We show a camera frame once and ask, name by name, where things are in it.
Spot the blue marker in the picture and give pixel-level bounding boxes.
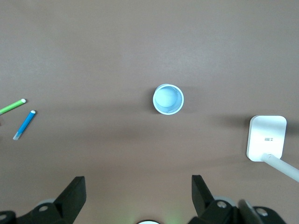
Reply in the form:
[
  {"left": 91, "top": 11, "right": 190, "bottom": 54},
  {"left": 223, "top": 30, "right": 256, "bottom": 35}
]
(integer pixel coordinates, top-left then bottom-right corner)
[{"left": 13, "top": 110, "right": 36, "bottom": 141}]

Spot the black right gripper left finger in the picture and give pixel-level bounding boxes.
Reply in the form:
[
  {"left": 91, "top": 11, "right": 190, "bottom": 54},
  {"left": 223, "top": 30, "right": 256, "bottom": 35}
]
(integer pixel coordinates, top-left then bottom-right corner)
[{"left": 0, "top": 176, "right": 87, "bottom": 224}]

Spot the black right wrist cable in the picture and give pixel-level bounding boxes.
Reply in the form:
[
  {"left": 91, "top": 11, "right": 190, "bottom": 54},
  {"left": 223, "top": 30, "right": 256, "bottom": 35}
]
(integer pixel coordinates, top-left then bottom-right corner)
[{"left": 238, "top": 199, "right": 261, "bottom": 224}]

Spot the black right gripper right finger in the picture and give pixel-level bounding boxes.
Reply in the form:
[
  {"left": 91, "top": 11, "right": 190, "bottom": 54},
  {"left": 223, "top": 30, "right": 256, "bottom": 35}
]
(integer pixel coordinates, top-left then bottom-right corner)
[{"left": 188, "top": 175, "right": 287, "bottom": 224}]

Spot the white lamp base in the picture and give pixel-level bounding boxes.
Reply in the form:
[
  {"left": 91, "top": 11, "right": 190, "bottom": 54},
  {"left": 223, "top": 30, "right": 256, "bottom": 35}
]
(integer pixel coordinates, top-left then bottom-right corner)
[{"left": 246, "top": 115, "right": 299, "bottom": 183}]

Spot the translucent light blue cup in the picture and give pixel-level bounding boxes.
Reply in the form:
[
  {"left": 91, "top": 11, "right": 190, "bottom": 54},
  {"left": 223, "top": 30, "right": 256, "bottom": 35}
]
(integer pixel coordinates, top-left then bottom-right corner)
[{"left": 152, "top": 83, "right": 185, "bottom": 115}]

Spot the green marker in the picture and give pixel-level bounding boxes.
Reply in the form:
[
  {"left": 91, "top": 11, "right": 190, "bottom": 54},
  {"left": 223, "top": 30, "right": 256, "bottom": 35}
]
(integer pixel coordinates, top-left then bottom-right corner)
[{"left": 0, "top": 98, "right": 27, "bottom": 115}]

